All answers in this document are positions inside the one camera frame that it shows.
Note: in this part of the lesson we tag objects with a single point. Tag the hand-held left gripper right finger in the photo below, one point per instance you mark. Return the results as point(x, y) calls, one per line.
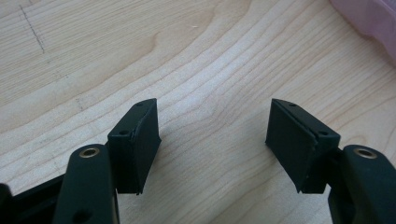
point(299, 146)

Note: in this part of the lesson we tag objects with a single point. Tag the pink plastic bag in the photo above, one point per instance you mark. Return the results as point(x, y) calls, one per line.
point(373, 18)

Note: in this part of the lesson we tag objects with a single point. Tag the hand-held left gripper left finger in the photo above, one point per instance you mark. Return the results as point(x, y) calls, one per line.
point(134, 149)

